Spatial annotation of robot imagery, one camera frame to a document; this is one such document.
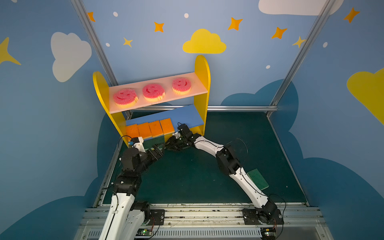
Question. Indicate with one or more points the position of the green sponge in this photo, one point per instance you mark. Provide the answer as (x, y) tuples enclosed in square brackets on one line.
[(258, 179), (149, 143), (160, 141)]

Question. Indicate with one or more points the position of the aluminium corner post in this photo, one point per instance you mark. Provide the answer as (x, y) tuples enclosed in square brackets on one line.
[(88, 26), (304, 50)]

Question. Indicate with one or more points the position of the small circuit board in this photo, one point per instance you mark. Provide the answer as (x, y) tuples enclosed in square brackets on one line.
[(268, 234), (144, 233)]

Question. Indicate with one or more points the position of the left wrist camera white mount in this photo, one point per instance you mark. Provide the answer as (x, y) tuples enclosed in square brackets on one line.
[(137, 143)]

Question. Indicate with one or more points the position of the left small circuit board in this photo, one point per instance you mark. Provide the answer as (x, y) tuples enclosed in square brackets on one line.
[(144, 233)]

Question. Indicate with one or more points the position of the left aluminium corner post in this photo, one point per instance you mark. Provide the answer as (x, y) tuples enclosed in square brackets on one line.
[(88, 26)]

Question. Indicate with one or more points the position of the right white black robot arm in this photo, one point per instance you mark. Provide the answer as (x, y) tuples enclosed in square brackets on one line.
[(228, 163)]

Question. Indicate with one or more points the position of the yellow shelf with pink and blue boards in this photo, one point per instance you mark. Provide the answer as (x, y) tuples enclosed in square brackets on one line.
[(194, 116)]

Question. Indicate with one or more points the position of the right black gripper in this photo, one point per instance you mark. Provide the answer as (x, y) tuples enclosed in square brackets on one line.
[(176, 142)]

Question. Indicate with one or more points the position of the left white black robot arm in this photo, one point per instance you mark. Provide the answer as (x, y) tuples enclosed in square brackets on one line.
[(126, 216)]

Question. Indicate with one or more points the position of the orange sponge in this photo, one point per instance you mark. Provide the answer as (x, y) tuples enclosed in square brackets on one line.
[(156, 129), (132, 131), (167, 126), (145, 131)]

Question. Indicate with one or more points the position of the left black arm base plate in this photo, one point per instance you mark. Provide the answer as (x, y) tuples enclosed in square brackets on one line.
[(154, 217)]

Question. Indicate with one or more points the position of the right small circuit board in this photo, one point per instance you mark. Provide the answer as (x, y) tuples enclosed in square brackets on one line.
[(268, 234)]

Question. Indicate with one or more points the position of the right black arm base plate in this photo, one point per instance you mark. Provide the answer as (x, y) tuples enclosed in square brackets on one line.
[(255, 217)]

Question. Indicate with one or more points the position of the back aluminium floor bar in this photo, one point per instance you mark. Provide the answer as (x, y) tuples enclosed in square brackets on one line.
[(215, 108)]

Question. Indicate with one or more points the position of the aluminium rail frame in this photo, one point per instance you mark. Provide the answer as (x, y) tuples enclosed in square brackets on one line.
[(225, 222)]

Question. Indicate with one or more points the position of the right aluminium corner post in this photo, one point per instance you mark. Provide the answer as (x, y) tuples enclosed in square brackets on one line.
[(304, 50)]

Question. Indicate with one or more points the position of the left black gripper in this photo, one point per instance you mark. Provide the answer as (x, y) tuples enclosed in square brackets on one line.
[(157, 151)]

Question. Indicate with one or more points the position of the pink smiley sponge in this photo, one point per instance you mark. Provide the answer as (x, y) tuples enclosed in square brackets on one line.
[(125, 98), (181, 86), (153, 92)]

